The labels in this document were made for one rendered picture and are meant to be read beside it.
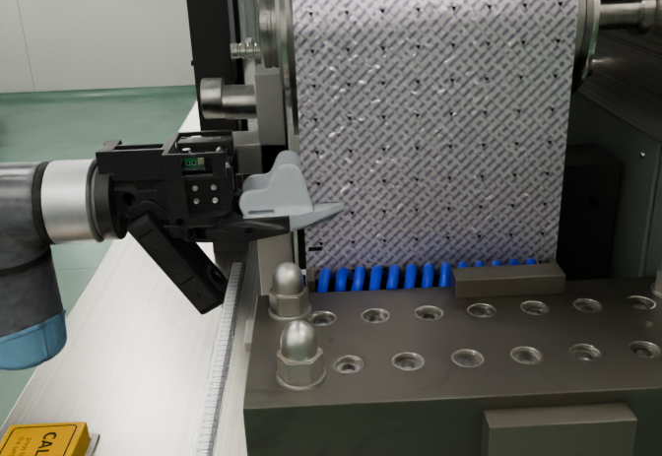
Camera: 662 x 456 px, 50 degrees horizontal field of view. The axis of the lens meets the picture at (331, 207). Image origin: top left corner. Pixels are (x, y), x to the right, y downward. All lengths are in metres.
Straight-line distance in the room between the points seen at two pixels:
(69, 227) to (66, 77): 5.98
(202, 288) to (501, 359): 0.27
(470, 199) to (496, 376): 0.19
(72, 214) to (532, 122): 0.40
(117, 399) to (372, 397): 0.33
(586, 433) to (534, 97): 0.28
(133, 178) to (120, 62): 5.83
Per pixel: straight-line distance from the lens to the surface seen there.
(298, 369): 0.51
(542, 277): 0.64
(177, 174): 0.61
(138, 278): 1.00
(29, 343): 0.72
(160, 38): 6.35
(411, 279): 0.65
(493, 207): 0.67
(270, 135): 0.70
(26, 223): 0.66
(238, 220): 0.62
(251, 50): 0.66
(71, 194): 0.64
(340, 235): 0.66
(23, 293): 0.70
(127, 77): 6.47
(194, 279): 0.66
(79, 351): 0.86
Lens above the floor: 1.34
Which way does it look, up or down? 22 degrees down
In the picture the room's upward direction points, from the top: 2 degrees counter-clockwise
